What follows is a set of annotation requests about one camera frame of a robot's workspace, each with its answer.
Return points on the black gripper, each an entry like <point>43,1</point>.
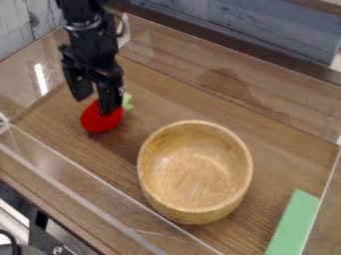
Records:
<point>90,62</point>

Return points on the red plush strawberry toy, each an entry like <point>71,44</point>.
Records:
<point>97,123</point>

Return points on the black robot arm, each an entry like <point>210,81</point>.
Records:
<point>85,12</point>

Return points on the wooden bowl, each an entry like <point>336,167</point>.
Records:
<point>194,170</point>

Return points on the green tape strip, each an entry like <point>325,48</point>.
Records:
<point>295,224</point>

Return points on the clear acrylic corner bracket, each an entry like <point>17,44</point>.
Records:
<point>123,30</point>

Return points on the clear acrylic enclosure wall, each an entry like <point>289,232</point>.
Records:
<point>79,176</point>

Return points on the black metal table bracket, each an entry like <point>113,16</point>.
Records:
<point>41,239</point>

